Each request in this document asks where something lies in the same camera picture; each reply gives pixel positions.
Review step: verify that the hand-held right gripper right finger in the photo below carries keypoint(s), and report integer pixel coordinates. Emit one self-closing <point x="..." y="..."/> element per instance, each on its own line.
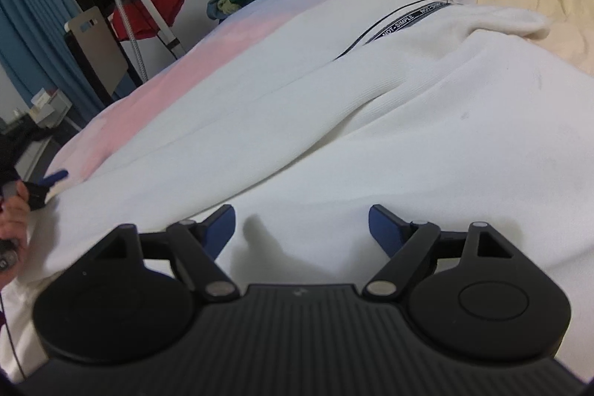
<point x="385" y="231"/>

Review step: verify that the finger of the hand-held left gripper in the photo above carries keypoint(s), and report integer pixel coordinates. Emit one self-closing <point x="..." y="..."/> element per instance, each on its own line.
<point x="55" y="177"/>

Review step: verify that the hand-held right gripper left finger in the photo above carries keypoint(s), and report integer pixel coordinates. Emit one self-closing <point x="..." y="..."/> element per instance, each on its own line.
<point x="218" y="231"/>

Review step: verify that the white pants with striped band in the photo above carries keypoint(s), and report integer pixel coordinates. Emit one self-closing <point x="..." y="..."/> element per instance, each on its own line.
<point x="417" y="122"/>

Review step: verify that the person's left hand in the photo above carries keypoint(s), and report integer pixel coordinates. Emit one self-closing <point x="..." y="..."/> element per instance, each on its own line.
<point x="13" y="215"/>

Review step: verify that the white vanity desk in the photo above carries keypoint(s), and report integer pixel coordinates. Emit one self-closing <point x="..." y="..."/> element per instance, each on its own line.
<point x="44" y="148"/>

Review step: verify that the white tissue box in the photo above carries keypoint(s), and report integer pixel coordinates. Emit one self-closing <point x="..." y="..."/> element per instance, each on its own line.
<point x="48" y="106"/>

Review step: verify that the blue curtain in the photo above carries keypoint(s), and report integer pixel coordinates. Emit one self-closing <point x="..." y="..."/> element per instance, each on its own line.
<point x="28" y="6"/>

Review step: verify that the blue-grey garment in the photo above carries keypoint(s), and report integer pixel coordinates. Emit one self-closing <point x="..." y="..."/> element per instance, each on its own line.
<point x="222" y="6"/>

